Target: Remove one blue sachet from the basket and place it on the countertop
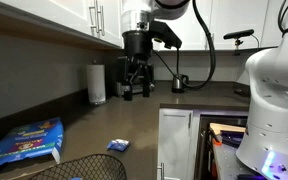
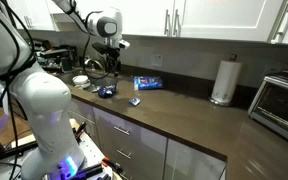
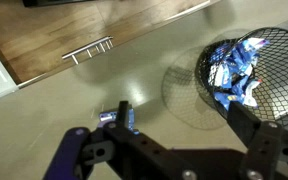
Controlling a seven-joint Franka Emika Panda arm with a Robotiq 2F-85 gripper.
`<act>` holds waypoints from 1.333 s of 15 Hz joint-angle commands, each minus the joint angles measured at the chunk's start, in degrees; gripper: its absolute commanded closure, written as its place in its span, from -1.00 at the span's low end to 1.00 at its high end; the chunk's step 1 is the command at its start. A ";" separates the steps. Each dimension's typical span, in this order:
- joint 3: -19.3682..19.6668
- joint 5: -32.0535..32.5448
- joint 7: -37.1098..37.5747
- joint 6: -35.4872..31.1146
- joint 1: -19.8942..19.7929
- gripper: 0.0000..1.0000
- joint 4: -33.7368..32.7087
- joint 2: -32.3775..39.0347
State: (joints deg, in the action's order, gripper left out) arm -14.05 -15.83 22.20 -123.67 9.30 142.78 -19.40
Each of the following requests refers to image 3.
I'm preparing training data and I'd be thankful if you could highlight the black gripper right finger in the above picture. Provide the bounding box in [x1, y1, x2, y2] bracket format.
[228, 100, 288, 180]

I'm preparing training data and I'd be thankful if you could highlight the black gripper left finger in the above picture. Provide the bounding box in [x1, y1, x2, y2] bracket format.
[43, 100, 198, 180]

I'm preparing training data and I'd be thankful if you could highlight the blue sachet with white centre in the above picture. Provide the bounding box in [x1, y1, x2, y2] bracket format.
[213, 78, 263, 111]

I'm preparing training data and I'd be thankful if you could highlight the blue sachet with logo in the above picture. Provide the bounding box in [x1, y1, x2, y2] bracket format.
[98, 107, 140, 135]

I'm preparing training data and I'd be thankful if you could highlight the blue sachet with colour squares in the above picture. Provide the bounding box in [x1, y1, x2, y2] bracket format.
[229, 62, 253, 98]

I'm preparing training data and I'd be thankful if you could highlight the dark blue crumpled sachet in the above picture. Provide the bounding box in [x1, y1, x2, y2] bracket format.
[209, 44, 239, 90]

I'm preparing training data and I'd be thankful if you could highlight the black wire mesh basket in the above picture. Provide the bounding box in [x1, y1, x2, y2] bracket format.
[194, 27, 288, 128]

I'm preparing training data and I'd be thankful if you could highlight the silver bar cabinet handle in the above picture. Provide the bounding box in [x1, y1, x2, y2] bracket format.
[61, 35, 114, 65]

